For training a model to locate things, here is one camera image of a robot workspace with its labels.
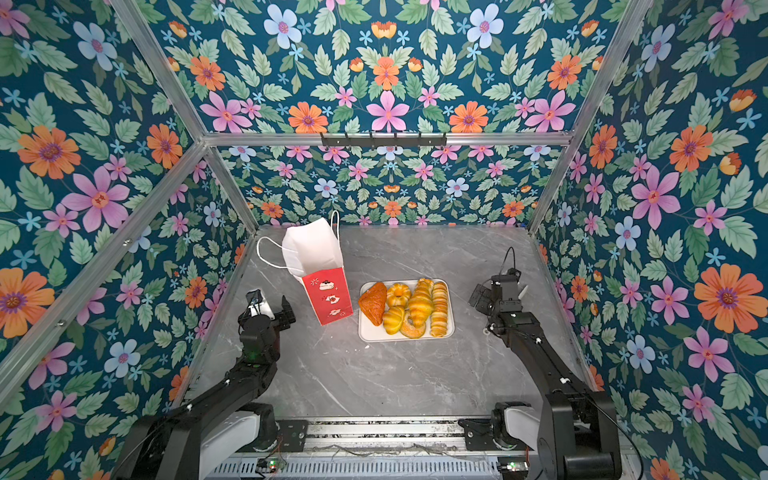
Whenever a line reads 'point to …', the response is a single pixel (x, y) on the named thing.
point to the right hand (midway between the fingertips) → (489, 296)
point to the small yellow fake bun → (393, 318)
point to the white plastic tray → (405, 310)
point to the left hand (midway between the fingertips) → (270, 294)
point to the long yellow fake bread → (439, 314)
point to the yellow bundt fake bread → (398, 294)
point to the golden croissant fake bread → (421, 303)
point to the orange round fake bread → (408, 330)
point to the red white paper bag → (312, 254)
